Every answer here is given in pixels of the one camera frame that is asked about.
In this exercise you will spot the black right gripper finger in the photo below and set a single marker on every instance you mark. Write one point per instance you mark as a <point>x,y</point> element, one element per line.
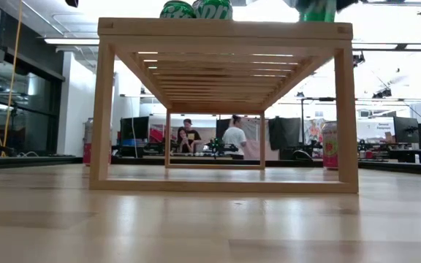
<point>311,4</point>

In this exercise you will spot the green Sprite can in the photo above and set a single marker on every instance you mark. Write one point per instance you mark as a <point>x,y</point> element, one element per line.
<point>177,11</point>
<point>213,10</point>
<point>317,15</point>

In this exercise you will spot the pink strawberry soda can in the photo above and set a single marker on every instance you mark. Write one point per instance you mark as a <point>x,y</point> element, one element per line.
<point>330,146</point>

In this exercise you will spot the red and silver can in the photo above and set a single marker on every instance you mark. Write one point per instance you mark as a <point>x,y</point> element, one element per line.
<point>87,155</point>

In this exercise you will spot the wooden slatted shelf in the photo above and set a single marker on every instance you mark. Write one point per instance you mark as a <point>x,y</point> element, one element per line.
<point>218,29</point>

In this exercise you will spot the grey ceiling box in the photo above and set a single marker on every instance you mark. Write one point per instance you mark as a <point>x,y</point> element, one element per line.
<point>289,3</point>
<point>239,2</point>

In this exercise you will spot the ceiling strip lamp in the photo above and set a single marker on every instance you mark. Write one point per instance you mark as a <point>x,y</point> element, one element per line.
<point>71,41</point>
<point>397,46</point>

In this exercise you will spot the black track spotlight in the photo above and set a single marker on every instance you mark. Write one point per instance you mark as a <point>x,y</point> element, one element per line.
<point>381,93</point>

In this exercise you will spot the black framed glass partition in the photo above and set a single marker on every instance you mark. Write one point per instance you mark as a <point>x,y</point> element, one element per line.
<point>31,109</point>

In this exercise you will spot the floral patterned cloth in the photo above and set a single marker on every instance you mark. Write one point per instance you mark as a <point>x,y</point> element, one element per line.
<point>313,131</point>

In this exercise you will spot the white sign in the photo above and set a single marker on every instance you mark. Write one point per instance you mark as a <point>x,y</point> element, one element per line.
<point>378,128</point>

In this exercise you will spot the black cloth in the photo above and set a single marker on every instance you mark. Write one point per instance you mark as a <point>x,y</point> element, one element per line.
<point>285,133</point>

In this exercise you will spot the pale pink cloth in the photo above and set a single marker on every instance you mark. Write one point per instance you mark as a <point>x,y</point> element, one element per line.
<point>253,146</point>

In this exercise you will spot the person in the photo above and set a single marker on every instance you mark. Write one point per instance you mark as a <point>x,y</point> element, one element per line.
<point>184,142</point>
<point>193,134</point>
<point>234,138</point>

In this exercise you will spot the red panel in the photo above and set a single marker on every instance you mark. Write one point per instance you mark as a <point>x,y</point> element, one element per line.
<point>157,133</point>

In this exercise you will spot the black background desk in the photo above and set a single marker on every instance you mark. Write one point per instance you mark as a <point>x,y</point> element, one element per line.
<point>408,155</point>

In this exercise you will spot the black device with green lights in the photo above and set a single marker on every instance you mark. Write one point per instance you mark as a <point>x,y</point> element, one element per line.
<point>218,147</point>

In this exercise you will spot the black aluminium rig frame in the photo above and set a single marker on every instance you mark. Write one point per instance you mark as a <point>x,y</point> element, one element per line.
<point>31,160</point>

